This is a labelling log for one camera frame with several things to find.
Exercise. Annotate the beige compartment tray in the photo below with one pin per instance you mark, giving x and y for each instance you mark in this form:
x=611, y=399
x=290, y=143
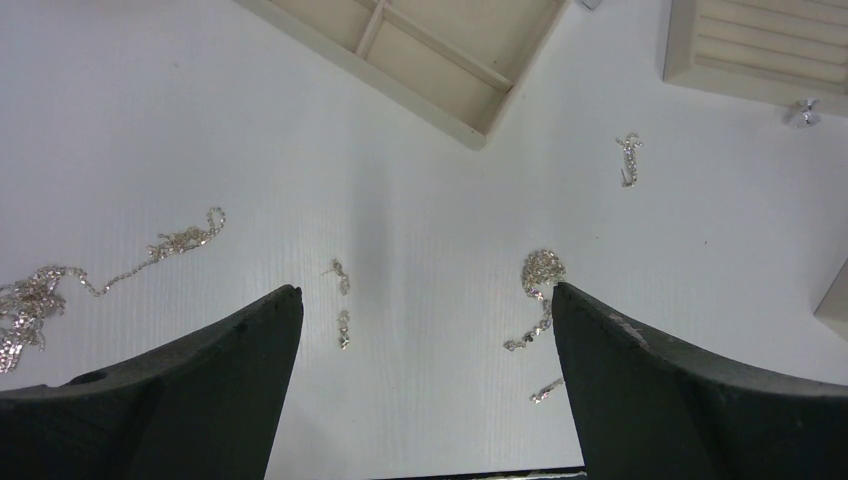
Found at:
x=458, y=65

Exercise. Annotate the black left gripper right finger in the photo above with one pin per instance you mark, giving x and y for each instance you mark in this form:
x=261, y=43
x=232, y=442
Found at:
x=648, y=405

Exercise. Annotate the silver dangling earring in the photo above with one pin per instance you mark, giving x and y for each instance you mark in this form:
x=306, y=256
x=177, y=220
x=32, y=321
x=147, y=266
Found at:
x=629, y=146

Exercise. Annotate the beige open flat tray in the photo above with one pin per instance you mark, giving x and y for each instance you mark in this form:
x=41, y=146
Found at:
x=832, y=309

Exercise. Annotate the beige ring roll tray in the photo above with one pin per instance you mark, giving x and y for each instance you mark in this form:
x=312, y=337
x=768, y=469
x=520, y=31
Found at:
x=784, y=53

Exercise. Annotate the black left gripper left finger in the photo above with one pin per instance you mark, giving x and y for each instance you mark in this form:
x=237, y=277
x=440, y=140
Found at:
x=204, y=406

